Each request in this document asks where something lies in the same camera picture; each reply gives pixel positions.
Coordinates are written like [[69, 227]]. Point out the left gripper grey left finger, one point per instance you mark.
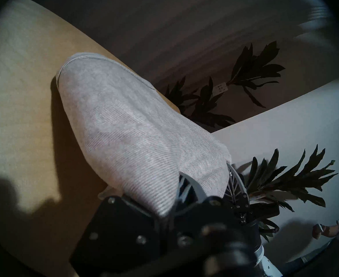
[[117, 239]]

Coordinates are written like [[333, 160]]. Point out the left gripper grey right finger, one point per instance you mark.
[[209, 236]]

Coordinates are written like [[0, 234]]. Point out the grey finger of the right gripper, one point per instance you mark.
[[238, 190]]

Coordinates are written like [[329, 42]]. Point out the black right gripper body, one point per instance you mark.
[[258, 211]]

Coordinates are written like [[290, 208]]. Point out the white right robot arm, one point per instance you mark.
[[268, 267]]

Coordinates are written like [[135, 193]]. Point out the small plant in white pot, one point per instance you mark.
[[287, 181]]

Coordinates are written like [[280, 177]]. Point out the white paper plant tag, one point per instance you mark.
[[220, 88]]

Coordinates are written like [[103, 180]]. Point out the beige pleated curtain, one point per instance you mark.
[[172, 25]]

